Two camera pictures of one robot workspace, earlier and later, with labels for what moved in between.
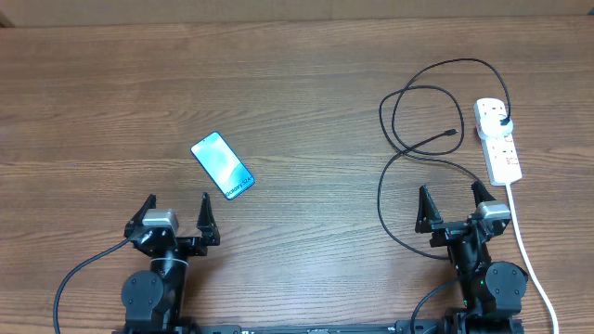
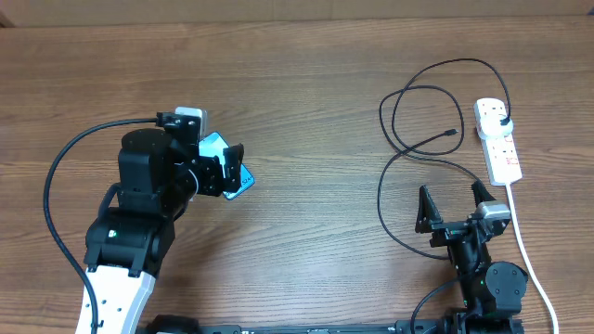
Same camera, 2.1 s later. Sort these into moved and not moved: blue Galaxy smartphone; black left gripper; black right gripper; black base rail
Moved: black left gripper
Not moved: blue Galaxy smartphone; black base rail; black right gripper
